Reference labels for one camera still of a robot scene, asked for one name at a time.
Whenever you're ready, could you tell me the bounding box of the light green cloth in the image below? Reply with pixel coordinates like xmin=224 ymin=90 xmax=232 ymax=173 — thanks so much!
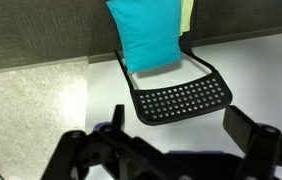
xmin=179 ymin=0 xmax=194 ymax=35

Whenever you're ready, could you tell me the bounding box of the turquoise blue cushion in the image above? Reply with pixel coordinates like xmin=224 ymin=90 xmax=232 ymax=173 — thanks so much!
xmin=106 ymin=0 xmax=181 ymax=72

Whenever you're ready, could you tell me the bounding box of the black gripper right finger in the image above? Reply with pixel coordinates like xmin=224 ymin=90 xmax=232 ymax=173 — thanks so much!
xmin=223 ymin=105 xmax=282 ymax=180

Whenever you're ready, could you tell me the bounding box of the black perforated metal tray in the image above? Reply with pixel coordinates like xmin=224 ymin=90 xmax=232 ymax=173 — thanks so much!
xmin=115 ymin=50 xmax=233 ymax=126

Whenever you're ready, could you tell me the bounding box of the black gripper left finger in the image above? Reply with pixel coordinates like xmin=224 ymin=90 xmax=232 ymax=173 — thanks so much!
xmin=40 ymin=105 xmax=167 ymax=180

